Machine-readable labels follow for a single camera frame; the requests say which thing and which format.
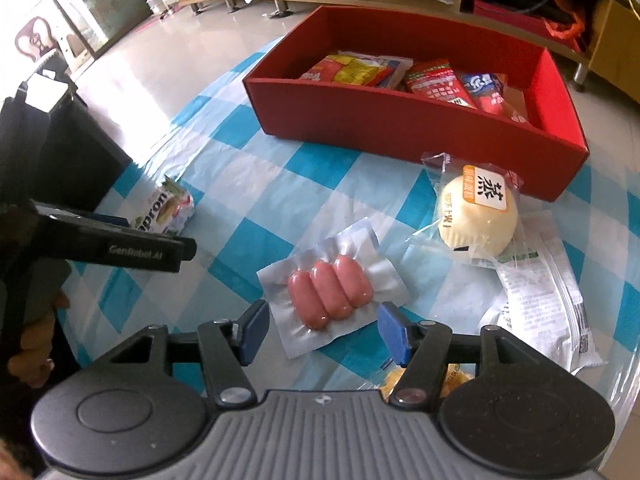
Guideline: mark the white green-print packet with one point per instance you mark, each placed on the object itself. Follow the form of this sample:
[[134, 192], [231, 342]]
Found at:
[[545, 310]]

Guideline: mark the orange bag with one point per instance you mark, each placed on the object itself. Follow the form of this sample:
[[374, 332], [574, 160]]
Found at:
[[560, 27]]

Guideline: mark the yellow waffle packet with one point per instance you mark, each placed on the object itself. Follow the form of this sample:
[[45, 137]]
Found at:
[[457, 377]]

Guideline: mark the red cardboard box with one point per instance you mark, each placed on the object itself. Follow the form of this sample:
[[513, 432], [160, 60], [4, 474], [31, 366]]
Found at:
[[380, 130]]

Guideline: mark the wooden cabinet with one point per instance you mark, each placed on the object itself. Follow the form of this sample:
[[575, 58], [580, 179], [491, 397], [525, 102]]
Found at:
[[615, 35]]

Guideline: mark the black cabinet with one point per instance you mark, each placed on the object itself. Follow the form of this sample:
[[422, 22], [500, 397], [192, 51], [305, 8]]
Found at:
[[60, 150]]

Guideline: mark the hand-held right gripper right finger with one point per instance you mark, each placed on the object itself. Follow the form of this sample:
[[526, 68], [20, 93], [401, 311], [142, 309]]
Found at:
[[395, 333]]

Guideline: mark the yellow red snack packet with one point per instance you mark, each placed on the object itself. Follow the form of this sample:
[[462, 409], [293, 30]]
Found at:
[[355, 70]]

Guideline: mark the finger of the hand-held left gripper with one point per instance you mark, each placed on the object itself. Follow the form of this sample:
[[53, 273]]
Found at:
[[107, 220]]

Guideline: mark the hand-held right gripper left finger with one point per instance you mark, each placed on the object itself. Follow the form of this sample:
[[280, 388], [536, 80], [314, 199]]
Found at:
[[255, 331]]

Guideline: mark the person's left hand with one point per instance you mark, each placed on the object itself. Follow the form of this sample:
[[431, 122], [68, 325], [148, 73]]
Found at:
[[35, 355]]

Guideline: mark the green white wafer packet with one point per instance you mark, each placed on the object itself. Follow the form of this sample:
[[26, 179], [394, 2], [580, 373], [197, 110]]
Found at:
[[165, 205]]

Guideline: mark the sausage vacuum packet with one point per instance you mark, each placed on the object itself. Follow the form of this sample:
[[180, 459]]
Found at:
[[325, 290]]

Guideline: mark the blue white checkered tablecloth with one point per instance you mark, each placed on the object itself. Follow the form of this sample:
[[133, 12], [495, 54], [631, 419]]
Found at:
[[240, 170]]

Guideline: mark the blue red snack packet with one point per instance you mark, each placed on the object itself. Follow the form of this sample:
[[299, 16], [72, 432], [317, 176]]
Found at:
[[487, 92]]

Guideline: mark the steamed cake packet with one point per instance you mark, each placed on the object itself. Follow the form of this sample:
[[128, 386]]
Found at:
[[475, 220]]

